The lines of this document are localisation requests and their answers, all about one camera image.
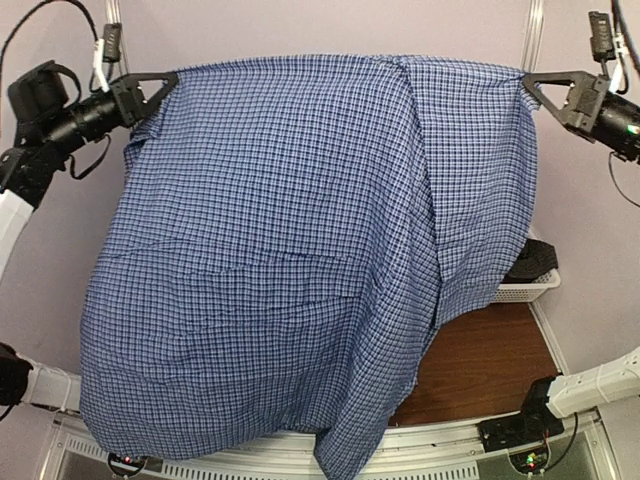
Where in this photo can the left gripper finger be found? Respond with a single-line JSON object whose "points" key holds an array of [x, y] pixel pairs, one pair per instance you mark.
{"points": [[151, 104], [169, 79]]}

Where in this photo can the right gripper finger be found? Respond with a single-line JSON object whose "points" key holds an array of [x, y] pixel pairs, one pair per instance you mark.
{"points": [[534, 87], [566, 78]]}

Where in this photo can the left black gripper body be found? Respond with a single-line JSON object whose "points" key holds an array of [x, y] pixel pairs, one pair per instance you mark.
{"points": [[124, 103]]}

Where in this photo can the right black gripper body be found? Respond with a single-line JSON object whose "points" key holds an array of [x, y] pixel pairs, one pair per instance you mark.
{"points": [[583, 118]]}

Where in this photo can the blue checked long sleeve shirt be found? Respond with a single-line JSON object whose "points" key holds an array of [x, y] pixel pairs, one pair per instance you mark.
{"points": [[292, 234]]}

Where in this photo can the white plastic laundry basket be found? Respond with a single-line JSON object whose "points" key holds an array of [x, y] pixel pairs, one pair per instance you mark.
{"points": [[529, 292]]}

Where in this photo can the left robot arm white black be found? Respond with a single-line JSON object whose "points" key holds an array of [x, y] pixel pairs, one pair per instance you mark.
{"points": [[51, 127]]}

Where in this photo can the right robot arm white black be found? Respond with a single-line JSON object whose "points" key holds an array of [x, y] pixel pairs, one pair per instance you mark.
{"points": [[587, 207]]}

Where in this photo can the black garment in basket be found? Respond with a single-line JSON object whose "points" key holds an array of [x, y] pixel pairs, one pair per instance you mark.
{"points": [[536, 259]]}

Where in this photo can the left circuit board with leds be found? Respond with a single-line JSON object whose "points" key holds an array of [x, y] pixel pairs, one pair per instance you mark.
{"points": [[126, 465]]}

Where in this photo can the circuit board with leds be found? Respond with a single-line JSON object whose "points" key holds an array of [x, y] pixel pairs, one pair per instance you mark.
{"points": [[126, 465], [529, 461]]}

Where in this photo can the right circuit board with leds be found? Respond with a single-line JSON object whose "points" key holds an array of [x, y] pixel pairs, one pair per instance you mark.
{"points": [[529, 461]]}

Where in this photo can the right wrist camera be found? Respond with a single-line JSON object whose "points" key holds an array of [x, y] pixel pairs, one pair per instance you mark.
{"points": [[601, 40]]}

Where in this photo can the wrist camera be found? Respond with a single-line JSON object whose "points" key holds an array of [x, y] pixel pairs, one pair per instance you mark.
{"points": [[112, 33], [601, 40]]}

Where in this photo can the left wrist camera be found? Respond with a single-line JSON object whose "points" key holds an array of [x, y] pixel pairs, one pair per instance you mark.
{"points": [[112, 33]]}

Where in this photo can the right aluminium frame post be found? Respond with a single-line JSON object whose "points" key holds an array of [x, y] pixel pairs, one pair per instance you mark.
{"points": [[533, 32]]}

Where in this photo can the aluminium frame post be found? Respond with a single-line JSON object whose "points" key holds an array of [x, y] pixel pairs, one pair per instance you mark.
{"points": [[533, 32], [113, 15]]}

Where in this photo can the left aluminium frame post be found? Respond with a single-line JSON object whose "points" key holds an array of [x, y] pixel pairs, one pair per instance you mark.
{"points": [[113, 15]]}

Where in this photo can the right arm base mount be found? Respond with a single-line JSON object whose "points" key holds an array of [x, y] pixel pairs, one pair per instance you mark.
{"points": [[517, 430]]}

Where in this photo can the front aluminium rail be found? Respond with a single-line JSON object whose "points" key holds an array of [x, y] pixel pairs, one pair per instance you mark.
{"points": [[440, 451]]}

